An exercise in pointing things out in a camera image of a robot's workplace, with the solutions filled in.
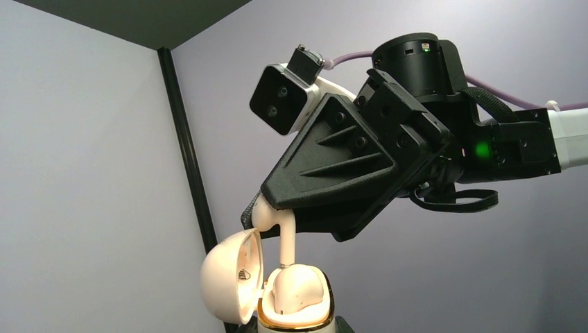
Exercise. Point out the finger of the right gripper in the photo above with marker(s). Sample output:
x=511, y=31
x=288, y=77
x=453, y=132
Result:
x=246, y=216

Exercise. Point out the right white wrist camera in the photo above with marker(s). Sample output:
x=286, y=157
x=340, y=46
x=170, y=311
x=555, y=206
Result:
x=287, y=93

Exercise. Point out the white square charging case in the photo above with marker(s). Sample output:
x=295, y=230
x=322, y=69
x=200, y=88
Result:
x=235, y=290

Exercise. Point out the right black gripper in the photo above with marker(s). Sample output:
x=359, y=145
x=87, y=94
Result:
x=352, y=158

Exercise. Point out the white stem earbud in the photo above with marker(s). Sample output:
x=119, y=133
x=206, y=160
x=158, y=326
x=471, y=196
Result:
x=295, y=288
x=265, y=217

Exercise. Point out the black right frame post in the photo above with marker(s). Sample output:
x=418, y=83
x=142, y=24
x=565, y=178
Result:
x=187, y=149

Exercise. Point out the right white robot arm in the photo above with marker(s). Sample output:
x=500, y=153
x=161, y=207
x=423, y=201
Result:
x=493, y=137

